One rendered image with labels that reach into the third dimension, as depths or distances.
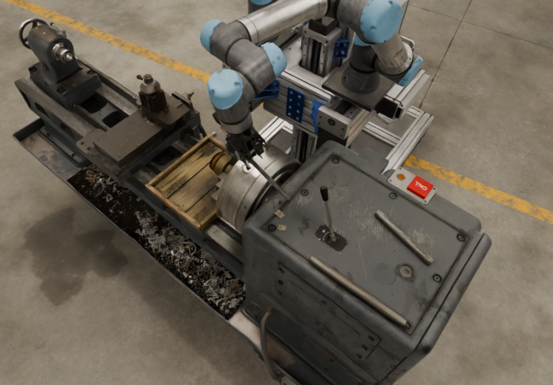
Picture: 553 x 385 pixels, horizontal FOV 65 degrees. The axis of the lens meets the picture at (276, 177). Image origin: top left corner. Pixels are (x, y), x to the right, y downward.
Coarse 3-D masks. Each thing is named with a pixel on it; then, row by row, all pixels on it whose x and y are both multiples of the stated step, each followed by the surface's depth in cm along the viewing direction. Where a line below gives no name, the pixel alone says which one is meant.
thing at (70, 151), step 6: (48, 126) 226; (42, 132) 229; (48, 132) 227; (54, 132) 225; (48, 138) 228; (54, 138) 226; (60, 138) 224; (66, 138) 217; (54, 144) 226; (60, 144) 224; (66, 144) 223; (72, 144) 216; (66, 150) 222; (72, 150) 221; (72, 156) 220; (78, 156) 220; (84, 156) 219; (78, 162) 218; (84, 162) 219
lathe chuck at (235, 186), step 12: (264, 156) 138; (276, 156) 139; (240, 168) 136; (264, 168) 135; (228, 180) 136; (240, 180) 134; (252, 180) 133; (228, 192) 136; (240, 192) 134; (216, 204) 140; (228, 204) 137; (240, 204) 134; (228, 216) 140
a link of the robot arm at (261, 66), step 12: (240, 48) 96; (252, 48) 96; (264, 48) 95; (276, 48) 95; (228, 60) 98; (240, 60) 95; (252, 60) 94; (264, 60) 94; (276, 60) 94; (240, 72) 93; (252, 72) 93; (264, 72) 94; (276, 72) 96; (252, 84) 93; (264, 84) 95
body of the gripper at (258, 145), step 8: (248, 128) 103; (232, 136) 103; (240, 136) 102; (248, 136) 102; (256, 136) 108; (232, 144) 108; (240, 144) 108; (248, 144) 107; (256, 144) 108; (264, 144) 110; (240, 152) 107; (248, 152) 107; (256, 152) 112
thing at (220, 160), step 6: (216, 156) 152; (222, 156) 152; (228, 156) 153; (210, 162) 153; (216, 162) 152; (222, 162) 151; (228, 162) 150; (210, 168) 155; (216, 168) 151; (222, 168) 150; (228, 168) 151; (216, 174) 154
